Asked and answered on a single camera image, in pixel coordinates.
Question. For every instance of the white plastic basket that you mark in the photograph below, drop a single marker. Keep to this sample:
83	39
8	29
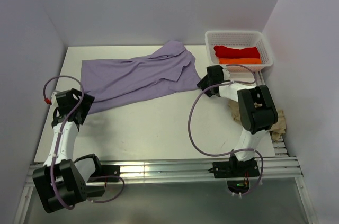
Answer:
239	40

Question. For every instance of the rolled red t shirt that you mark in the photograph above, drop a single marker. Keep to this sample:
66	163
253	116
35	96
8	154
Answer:
226	52

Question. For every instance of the beige t shirt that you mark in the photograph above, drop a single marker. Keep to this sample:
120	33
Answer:
276	131

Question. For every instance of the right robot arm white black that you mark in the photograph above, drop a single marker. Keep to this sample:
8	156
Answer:
257	110

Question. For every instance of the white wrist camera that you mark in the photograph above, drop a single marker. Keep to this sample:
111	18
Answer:
52	99
227	74

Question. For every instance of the aluminium frame rails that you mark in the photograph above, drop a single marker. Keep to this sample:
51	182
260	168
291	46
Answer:
167	180

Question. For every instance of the lilac t shirt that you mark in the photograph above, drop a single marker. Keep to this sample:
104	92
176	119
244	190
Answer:
119	82

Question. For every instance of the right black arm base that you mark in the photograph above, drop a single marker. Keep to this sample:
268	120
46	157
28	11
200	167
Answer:
235	169

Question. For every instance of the rolled orange t shirt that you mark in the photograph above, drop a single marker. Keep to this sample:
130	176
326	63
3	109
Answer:
241	61

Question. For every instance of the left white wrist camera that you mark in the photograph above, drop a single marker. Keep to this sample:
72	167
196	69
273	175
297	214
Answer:
52	99

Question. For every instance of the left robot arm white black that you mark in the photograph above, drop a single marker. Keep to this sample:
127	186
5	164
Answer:
61	181

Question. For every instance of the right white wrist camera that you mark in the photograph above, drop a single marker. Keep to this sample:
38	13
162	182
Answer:
227	74

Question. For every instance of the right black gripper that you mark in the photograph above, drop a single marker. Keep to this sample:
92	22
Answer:
203	82

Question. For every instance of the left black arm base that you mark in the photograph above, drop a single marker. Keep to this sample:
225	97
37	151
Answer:
107	174

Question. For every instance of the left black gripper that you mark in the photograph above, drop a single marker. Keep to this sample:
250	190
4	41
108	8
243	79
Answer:
86	105

